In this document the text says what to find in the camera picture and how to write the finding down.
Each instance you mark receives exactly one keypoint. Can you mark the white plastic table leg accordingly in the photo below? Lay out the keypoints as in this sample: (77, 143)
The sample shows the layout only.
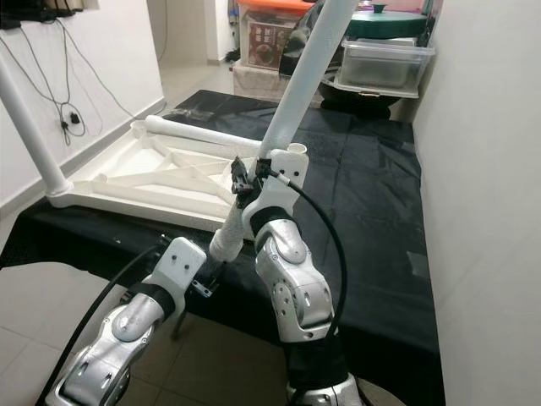
(313, 76)
(34, 135)
(194, 134)

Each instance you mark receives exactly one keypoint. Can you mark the beige patterned box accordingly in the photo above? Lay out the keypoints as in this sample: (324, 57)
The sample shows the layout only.
(258, 85)

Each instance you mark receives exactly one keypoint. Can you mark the black basket with items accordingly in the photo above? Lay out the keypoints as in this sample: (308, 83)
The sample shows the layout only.
(42, 8)

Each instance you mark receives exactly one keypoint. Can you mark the floor mop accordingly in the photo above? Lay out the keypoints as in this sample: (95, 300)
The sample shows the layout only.
(232, 55)

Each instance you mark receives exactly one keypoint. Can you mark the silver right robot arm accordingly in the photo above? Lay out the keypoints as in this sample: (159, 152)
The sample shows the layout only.
(296, 288)

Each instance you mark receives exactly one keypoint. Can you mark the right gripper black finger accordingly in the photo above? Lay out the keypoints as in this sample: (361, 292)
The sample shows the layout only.
(243, 178)

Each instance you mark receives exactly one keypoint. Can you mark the clear plastic container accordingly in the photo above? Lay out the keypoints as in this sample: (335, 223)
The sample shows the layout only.
(389, 66)

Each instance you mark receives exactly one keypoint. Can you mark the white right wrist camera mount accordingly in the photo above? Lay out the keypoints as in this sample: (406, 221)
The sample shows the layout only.
(283, 199)

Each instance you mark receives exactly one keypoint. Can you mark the white plastic children table top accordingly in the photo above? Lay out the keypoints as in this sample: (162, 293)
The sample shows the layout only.
(127, 169)

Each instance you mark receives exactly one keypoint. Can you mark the black round basin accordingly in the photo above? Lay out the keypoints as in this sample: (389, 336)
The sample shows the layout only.
(372, 101)

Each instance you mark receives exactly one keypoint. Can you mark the green round lid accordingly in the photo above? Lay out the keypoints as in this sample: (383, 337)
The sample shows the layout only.
(389, 24)

